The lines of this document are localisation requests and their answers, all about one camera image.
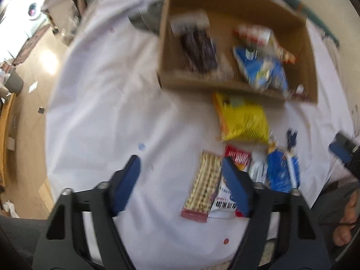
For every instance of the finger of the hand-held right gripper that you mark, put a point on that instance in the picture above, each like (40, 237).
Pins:
(340, 150)

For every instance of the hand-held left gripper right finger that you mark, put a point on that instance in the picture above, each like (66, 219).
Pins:
(236, 188)

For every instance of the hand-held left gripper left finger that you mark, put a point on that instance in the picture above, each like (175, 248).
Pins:
(126, 185)

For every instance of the red and white snack packet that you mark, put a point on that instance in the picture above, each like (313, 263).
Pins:
(222, 205)

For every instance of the tan patterned snack packet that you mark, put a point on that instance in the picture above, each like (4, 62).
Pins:
(202, 185)

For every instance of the blue packet with white stripe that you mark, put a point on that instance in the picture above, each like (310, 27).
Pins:
(278, 174)

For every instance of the small dark blue packet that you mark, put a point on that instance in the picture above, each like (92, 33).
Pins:
(292, 140)

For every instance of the yellow snack bag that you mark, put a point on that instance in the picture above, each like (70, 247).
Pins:
(242, 121)

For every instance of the small dark red white packet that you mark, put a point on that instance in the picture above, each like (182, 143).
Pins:
(300, 89)

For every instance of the blue castle print snack bag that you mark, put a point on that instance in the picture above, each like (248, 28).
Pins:
(261, 70)

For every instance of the brown cardboard box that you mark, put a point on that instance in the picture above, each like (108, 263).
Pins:
(298, 33)

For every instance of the dark snack packet white header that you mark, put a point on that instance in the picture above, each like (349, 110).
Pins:
(197, 50)

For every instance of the white and red chips bag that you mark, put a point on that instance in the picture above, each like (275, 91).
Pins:
(253, 35)

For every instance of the person's foot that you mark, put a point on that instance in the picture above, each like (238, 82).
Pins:
(348, 216)

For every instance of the flat cardboard piece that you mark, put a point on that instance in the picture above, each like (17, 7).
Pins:
(46, 194)

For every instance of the small dark floor object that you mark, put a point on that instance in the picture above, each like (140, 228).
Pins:
(41, 110)

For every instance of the white crumpled paper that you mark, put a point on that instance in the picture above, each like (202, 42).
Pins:
(8, 207)

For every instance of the wooden low furniture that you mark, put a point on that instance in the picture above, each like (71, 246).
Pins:
(5, 135)

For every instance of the white paper sheet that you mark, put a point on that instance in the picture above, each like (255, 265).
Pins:
(33, 86)

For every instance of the grey trash bin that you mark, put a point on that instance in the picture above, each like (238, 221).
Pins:
(14, 81)

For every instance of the dark grey cloth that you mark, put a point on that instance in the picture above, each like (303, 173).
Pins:
(152, 17)

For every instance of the patterned floor rug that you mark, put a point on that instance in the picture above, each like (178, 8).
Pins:
(28, 45)

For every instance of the white washing machine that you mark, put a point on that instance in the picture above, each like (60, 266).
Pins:
(33, 9)

